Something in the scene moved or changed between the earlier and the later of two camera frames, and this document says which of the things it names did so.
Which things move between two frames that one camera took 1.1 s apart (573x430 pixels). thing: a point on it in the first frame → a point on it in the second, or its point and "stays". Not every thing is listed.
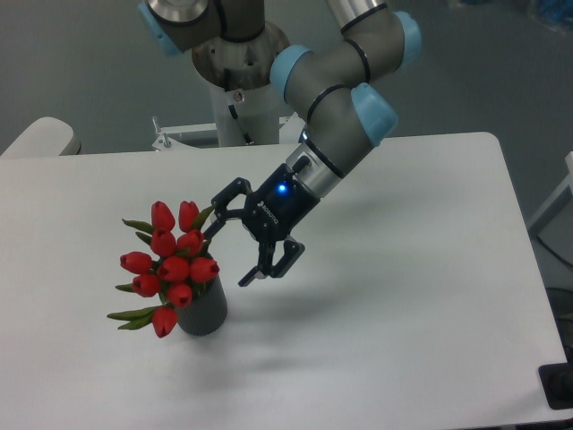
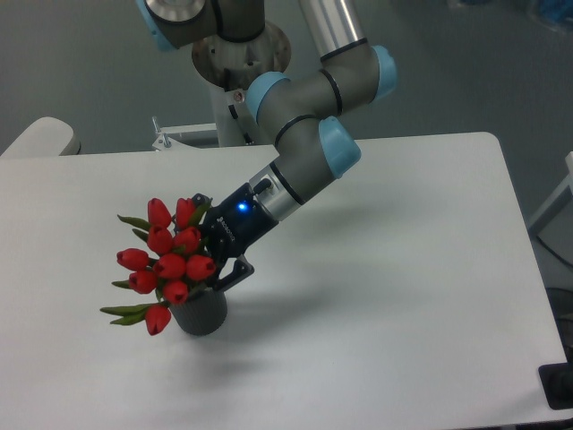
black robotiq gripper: (278, 203) → (231, 227)
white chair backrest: (47, 136) stays
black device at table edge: (557, 382) stays
